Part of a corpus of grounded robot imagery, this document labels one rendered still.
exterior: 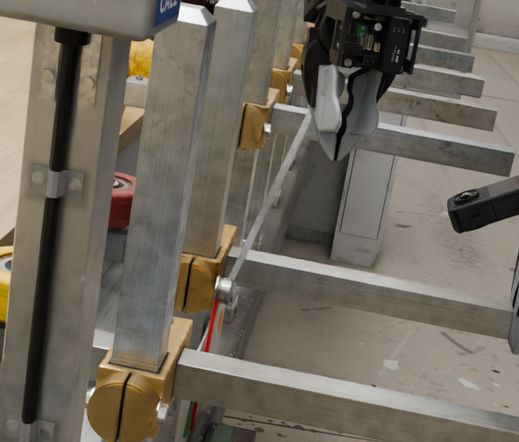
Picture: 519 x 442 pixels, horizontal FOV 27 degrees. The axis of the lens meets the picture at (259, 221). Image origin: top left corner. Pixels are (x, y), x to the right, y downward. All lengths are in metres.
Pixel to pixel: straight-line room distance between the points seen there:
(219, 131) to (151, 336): 0.27
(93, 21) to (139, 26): 0.02
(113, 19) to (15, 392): 0.19
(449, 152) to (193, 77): 0.60
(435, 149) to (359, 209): 2.39
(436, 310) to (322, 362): 1.89
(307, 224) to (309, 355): 0.93
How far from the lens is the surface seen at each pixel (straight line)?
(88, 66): 0.48
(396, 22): 0.97
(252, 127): 1.23
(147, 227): 0.77
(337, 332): 3.17
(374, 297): 1.08
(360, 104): 1.03
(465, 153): 1.30
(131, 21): 0.46
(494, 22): 10.00
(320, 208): 3.81
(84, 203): 0.50
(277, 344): 3.02
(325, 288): 1.08
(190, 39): 0.74
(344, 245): 3.71
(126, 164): 1.65
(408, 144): 1.29
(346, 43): 0.96
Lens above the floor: 1.23
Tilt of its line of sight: 18 degrees down
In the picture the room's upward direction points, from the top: 10 degrees clockwise
